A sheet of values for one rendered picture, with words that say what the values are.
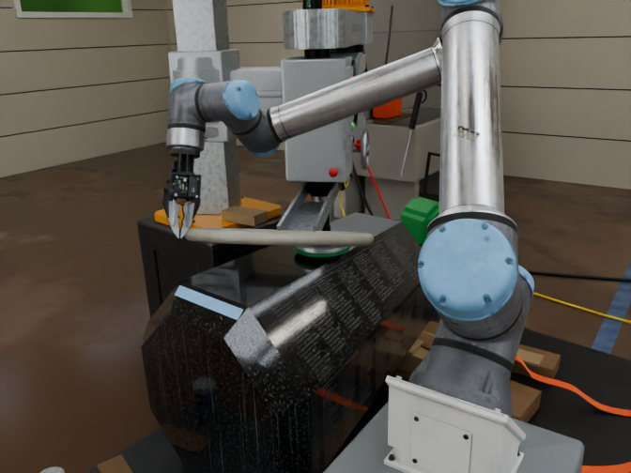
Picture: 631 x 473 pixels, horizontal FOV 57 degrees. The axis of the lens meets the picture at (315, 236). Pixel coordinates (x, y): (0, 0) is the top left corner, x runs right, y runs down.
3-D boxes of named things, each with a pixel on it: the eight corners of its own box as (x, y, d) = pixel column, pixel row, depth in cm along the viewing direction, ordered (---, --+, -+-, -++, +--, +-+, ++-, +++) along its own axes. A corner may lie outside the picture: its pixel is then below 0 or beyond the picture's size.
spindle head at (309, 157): (304, 167, 240) (300, 54, 225) (357, 167, 236) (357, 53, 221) (285, 190, 206) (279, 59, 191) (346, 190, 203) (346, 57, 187)
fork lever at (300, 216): (306, 176, 238) (306, 165, 237) (353, 177, 235) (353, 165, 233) (266, 240, 175) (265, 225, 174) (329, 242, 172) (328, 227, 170)
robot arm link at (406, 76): (500, 39, 138) (248, 133, 156) (494, 0, 128) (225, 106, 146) (514, 75, 132) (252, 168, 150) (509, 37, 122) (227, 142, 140)
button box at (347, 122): (346, 149, 205) (345, 66, 195) (353, 149, 204) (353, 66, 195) (343, 154, 197) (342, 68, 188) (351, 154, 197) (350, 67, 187)
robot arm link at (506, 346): (516, 373, 111) (540, 290, 116) (509, 353, 97) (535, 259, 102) (440, 351, 119) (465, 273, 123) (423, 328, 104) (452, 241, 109)
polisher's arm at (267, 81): (161, 124, 268) (156, 68, 260) (190, 114, 300) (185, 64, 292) (319, 124, 255) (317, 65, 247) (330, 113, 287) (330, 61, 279)
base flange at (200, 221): (150, 220, 296) (149, 211, 294) (223, 198, 331) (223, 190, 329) (213, 239, 266) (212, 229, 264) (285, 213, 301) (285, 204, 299)
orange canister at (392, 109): (366, 122, 526) (366, 84, 515) (392, 114, 565) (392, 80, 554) (387, 124, 515) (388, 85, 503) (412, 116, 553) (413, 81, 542)
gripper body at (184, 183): (168, 196, 134) (171, 145, 134) (164, 200, 142) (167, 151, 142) (201, 199, 136) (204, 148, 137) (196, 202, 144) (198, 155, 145)
